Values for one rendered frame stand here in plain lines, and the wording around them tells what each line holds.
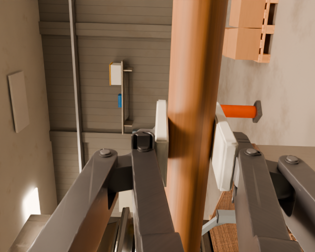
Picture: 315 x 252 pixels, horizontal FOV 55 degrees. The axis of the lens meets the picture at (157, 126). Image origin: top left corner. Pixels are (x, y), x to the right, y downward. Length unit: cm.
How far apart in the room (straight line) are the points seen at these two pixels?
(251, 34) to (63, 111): 619
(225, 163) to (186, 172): 4
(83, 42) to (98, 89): 125
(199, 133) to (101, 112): 827
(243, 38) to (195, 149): 340
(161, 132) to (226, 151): 4
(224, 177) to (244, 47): 343
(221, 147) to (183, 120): 3
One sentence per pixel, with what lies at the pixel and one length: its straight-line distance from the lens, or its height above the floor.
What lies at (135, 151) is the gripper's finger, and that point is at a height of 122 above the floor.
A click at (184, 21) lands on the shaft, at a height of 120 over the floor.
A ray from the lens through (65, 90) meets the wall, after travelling 852.
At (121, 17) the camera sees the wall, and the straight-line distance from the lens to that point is 799.
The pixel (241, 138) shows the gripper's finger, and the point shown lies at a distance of 19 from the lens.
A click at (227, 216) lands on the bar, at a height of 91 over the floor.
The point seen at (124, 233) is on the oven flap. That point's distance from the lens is 191.
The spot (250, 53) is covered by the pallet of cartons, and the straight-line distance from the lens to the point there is 361.
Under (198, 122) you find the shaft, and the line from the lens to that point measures 18.
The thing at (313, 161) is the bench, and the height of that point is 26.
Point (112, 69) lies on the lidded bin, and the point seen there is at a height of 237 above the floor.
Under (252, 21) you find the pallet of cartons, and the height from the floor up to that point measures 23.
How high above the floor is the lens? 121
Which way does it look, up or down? level
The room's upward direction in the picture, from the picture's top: 88 degrees counter-clockwise
